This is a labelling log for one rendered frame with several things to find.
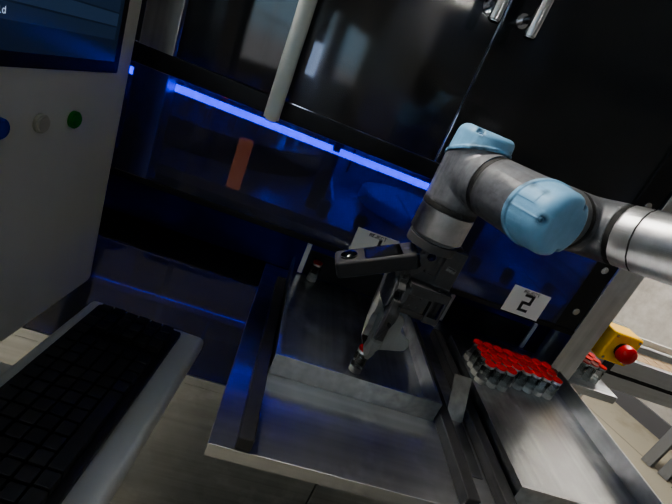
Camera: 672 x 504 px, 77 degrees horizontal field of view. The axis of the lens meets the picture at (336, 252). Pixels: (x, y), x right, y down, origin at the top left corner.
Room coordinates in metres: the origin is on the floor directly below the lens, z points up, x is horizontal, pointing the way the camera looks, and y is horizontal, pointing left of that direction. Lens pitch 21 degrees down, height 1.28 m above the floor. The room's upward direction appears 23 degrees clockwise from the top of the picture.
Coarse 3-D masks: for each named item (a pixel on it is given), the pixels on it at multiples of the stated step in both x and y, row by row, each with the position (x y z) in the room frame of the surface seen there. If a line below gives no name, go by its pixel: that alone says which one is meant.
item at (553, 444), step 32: (480, 416) 0.57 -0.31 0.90; (512, 416) 0.63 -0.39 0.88; (544, 416) 0.68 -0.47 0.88; (576, 416) 0.72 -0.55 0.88; (512, 448) 0.55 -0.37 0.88; (544, 448) 0.58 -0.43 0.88; (576, 448) 0.62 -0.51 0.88; (608, 448) 0.63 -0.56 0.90; (512, 480) 0.45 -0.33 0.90; (544, 480) 0.51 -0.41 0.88; (576, 480) 0.54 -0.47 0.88; (608, 480) 0.57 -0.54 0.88; (640, 480) 0.56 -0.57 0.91
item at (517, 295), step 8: (520, 288) 0.82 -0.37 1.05; (512, 296) 0.82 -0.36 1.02; (520, 296) 0.82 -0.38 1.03; (536, 296) 0.83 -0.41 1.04; (544, 296) 0.83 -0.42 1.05; (504, 304) 0.82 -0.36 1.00; (512, 304) 0.82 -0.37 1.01; (536, 304) 0.83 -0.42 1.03; (544, 304) 0.83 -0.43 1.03; (512, 312) 0.82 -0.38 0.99; (520, 312) 0.83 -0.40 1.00; (528, 312) 0.83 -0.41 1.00; (536, 312) 0.83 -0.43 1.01; (536, 320) 0.83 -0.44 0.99
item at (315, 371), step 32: (288, 288) 0.68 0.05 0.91; (320, 288) 0.80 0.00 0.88; (288, 320) 0.64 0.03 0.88; (320, 320) 0.68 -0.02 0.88; (352, 320) 0.73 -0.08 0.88; (288, 352) 0.55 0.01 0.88; (320, 352) 0.59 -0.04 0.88; (352, 352) 0.62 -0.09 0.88; (384, 352) 0.66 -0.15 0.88; (416, 352) 0.68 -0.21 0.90; (320, 384) 0.51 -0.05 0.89; (352, 384) 0.51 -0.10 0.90; (384, 384) 0.57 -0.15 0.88; (416, 384) 0.61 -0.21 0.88; (416, 416) 0.53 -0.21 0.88
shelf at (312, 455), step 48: (480, 336) 0.90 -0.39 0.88; (240, 384) 0.45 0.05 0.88; (288, 384) 0.49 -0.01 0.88; (288, 432) 0.41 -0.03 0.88; (336, 432) 0.44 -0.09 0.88; (384, 432) 0.47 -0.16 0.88; (432, 432) 0.51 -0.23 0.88; (336, 480) 0.37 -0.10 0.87; (384, 480) 0.39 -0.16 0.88; (432, 480) 0.42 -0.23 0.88; (480, 480) 0.46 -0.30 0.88
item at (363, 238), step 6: (360, 228) 0.76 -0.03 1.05; (360, 234) 0.76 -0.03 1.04; (366, 234) 0.77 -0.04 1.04; (372, 234) 0.77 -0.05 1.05; (378, 234) 0.77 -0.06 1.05; (354, 240) 0.76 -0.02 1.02; (360, 240) 0.76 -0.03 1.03; (366, 240) 0.77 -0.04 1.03; (372, 240) 0.77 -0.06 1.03; (378, 240) 0.77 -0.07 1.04; (384, 240) 0.77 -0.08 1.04; (390, 240) 0.77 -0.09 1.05; (354, 246) 0.76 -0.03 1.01; (360, 246) 0.77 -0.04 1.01; (366, 246) 0.77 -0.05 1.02; (372, 246) 0.77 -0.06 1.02
